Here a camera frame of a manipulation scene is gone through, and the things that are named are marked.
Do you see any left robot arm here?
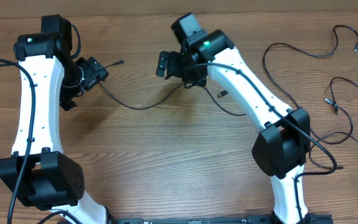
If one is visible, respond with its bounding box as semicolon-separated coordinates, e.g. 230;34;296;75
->
0;15;114;223

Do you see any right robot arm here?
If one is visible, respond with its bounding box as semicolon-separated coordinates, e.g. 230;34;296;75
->
156;12;310;223

